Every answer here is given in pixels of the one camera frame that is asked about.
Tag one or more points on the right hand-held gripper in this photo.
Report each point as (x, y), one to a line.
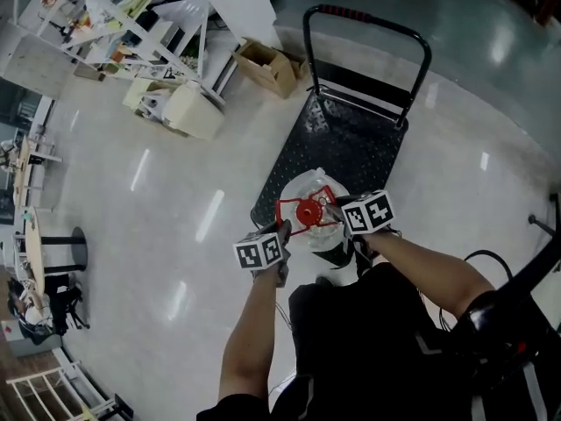
(367, 213)

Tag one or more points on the white metal shelf rack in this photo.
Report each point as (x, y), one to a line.
(131, 29)

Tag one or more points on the black platform cart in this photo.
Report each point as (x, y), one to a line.
(346, 147)

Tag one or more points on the black tripod stand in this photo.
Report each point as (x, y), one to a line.
(545, 224)

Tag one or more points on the person's black clothing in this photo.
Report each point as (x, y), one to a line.
(364, 358)

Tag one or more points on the clear water jug red cap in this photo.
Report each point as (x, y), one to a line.
(313, 217)

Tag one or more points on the wooden desk white legs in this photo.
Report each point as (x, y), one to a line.
(24, 169)

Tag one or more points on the open cardboard box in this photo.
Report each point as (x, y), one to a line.
(267, 66)

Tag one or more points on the white metal railing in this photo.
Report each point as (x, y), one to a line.
(48, 388)

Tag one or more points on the person's left shoe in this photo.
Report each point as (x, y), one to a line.
(339, 257)

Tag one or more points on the round table black base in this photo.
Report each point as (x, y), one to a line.
(37, 248)

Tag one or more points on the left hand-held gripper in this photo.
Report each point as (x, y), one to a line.
(258, 252)

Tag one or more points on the cream plastic canister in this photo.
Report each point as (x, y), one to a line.
(193, 110)

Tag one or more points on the person's left forearm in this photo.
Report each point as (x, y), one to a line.
(250, 331)

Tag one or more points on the person's right forearm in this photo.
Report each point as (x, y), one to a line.
(429, 266)

